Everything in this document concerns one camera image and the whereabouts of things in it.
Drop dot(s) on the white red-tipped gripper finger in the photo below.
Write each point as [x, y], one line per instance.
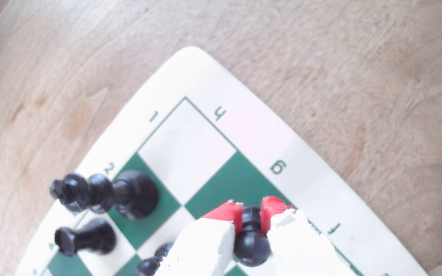
[297, 245]
[205, 249]

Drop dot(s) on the small black pawn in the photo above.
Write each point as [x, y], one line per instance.
[148, 267]
[251, 245]

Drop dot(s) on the black chess king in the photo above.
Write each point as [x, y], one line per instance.
[132, 193]

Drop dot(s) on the green and cream chess mat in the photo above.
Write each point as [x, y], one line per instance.
[190, 153]

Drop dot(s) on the black chess rook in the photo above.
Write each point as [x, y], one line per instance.
[98, 236]

